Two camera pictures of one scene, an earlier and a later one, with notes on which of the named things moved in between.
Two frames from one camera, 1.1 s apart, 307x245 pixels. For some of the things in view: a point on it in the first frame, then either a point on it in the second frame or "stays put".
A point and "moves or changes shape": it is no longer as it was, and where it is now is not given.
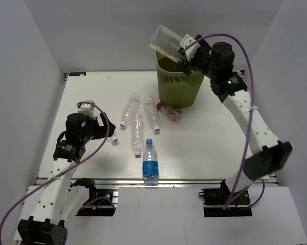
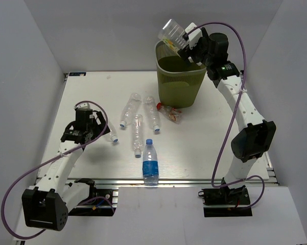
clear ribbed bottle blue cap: x=150 y=107 stays put
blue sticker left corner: x=77 y=74 stays put
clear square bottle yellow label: x=167 y=42 moves or changes shape
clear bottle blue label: x=150 y=165 stays put
